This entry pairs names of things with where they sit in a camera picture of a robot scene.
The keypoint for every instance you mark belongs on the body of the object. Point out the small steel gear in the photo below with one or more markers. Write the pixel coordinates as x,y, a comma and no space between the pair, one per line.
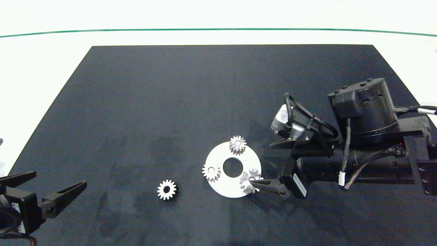
206,171
233,144
161,190

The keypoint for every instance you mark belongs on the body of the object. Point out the round white pin plate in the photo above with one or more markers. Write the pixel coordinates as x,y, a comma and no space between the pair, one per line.
218,155

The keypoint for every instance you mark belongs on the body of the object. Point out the dark rectangular mat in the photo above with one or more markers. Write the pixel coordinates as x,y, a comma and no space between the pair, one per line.
170,102

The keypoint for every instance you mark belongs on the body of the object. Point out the thin green tape line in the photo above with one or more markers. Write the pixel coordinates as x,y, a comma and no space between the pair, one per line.
218,29

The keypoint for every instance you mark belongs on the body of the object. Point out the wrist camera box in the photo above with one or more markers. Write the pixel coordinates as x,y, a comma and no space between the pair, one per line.
281,118

